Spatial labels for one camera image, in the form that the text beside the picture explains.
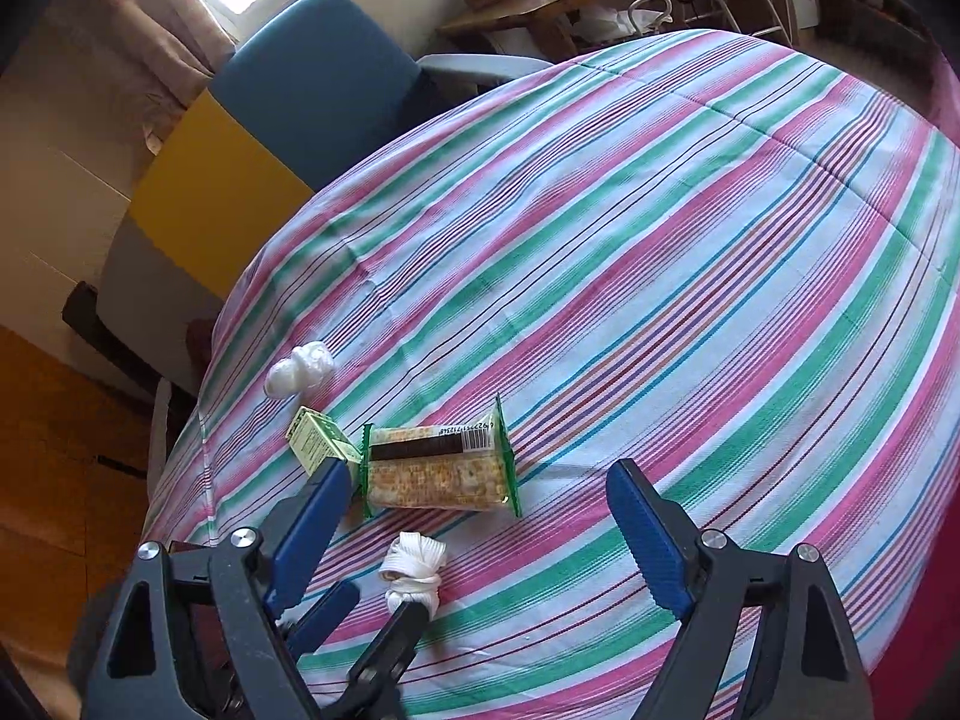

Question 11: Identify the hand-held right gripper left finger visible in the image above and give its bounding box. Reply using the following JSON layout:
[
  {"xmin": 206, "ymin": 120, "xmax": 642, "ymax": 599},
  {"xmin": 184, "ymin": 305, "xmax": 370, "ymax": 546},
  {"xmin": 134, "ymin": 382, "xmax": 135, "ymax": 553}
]
[{"xmin": 105, "ymin": 457, "xmax": 353, "ymax": 720}]

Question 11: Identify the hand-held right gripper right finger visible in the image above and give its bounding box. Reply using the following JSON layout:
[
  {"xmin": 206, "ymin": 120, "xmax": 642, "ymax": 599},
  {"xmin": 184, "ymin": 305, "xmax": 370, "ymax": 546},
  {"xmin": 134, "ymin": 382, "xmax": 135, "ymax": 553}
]
[{"xmin": 606, "ymin": 457, "xmax": 877, "ymax": 720}]

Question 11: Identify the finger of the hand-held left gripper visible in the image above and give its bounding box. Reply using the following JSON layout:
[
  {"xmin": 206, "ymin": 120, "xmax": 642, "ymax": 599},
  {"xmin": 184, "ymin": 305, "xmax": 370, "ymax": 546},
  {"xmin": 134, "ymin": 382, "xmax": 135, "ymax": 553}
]
[
  {"xmin": 281, "ymin": 580, "xmax": 362, "ymax": 661},
  {"xmin": 322, "ymin": 598, "xmax": 434, "ymax": 720}
]

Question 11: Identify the small green box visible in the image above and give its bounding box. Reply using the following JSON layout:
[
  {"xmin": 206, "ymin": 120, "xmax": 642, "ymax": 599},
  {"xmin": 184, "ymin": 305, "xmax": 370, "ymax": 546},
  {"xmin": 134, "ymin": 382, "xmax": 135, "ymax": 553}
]
[{"xmin": 287, "ymin": 406, "xmax": 364, "ymax": 476}]

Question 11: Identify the white cord bundle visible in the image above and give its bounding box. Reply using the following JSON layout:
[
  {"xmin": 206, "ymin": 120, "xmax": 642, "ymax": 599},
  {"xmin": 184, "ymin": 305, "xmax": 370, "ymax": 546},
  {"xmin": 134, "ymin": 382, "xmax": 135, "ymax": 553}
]
[{"xmin": 381, "ymin": 530, "xmax": 451, "ymax": 617}]

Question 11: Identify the green cracker packet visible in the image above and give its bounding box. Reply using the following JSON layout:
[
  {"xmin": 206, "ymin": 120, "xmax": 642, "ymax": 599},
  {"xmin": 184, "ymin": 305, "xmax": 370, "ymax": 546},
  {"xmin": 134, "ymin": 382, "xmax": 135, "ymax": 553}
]
[{"xmin": 360, "ymin": 393, "xmax": 523, "ymax": 520}]

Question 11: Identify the white plastic bag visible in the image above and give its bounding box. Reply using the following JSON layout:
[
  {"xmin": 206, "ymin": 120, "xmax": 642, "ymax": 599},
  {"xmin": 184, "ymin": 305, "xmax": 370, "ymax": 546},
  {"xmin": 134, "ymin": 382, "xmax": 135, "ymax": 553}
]
[
  {"xmin": 576, "ymin": 4, "xmax": 640, "ymax": 44},
  {"xmin": 265, "ymin": 340, "xmax": 335, "ymax": 401}
]

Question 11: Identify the striped bed sheet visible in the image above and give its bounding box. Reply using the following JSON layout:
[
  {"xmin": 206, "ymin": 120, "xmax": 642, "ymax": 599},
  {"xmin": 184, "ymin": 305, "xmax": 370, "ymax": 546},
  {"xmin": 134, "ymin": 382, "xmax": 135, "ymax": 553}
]
[{"xmin": 139, "ymin": 28, "xmax": 960, "ymax": 720}]

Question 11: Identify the blue chair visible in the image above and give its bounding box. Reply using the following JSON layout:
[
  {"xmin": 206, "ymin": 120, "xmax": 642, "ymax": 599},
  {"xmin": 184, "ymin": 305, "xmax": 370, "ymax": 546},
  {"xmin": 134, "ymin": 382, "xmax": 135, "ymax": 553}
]
[{"xmin": 210, "ymin": 0, "xmax": 557, "ymax": 192}]

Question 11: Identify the wooden desk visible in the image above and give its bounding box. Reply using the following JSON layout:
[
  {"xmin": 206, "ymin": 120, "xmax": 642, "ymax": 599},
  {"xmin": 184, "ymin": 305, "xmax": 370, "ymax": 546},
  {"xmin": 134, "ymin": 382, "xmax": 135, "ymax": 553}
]
[{"xmin": 437, "ymin": 0, "xmax": 682, "ymax": 62}]

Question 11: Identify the beige curtain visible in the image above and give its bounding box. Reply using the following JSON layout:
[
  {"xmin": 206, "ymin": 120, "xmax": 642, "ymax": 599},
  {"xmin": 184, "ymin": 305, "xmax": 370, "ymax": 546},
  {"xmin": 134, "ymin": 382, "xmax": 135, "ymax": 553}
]
[{"xmin": 79, "ymin": 0, "xmax": 239, "ymax": 80}]

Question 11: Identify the white bed frame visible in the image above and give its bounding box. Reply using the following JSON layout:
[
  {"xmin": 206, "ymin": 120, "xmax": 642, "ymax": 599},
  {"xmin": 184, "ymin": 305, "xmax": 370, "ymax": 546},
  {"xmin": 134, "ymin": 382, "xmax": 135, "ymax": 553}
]
[{"xmin": 145, "ymin": 377, "xmax": 179, "ymax": 482}]

